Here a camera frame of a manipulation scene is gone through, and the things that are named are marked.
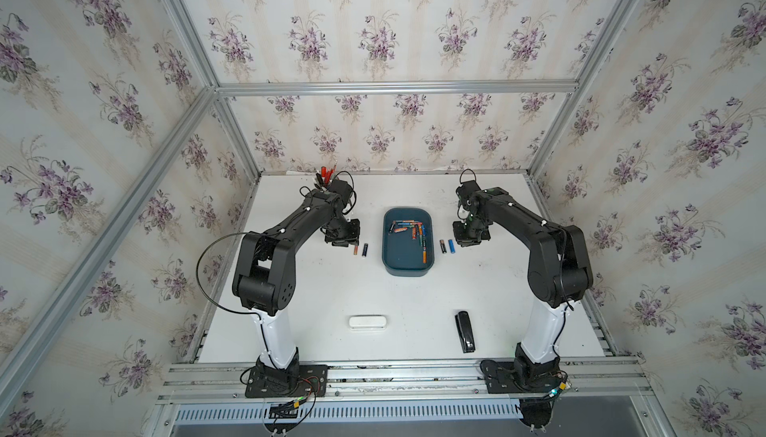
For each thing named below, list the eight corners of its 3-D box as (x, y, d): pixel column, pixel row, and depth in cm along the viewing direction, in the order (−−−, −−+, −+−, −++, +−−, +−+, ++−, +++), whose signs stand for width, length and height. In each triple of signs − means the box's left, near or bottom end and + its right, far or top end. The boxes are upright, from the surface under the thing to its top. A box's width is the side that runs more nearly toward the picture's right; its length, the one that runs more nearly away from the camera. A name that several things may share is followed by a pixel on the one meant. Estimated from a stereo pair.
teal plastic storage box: (382, 276, 93) (382, 269, 89) (382, 215, 109) (382, 206, 105) (436, 276, 93) (438, 269, 89) (428, 215, 109) (430, 207, 105)
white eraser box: (350, 330, 83) (349, 326, 80) (350, 319, 85) (349, 315, 82) (386, 330, 83) (386, 326, 80) (386, 319, 85) (386, 315, 82)
